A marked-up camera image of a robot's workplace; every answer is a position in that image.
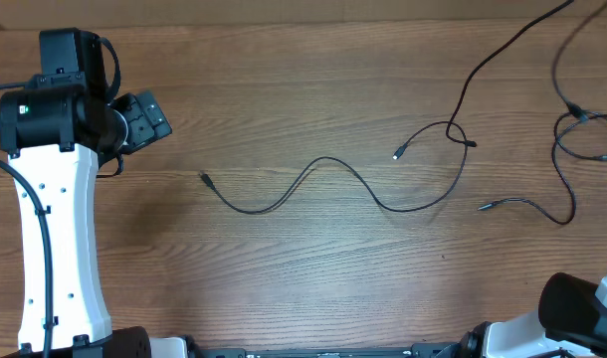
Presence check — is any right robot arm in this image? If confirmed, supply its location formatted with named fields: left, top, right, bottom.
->
left=439, top=272, right=607, bottom=358

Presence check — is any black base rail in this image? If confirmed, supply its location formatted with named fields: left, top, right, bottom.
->
left=188, top=342, right=482, bottom=358

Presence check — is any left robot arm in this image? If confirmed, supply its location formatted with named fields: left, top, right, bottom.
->
left=0, top=28, right=196, bottom=358

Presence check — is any black usb cable three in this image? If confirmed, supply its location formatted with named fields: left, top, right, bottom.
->
left=391, top=0, right=576, bottom=161

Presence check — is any black usb cable two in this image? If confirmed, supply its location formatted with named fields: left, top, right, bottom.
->
left=477, top=0, right=607, bottom=227

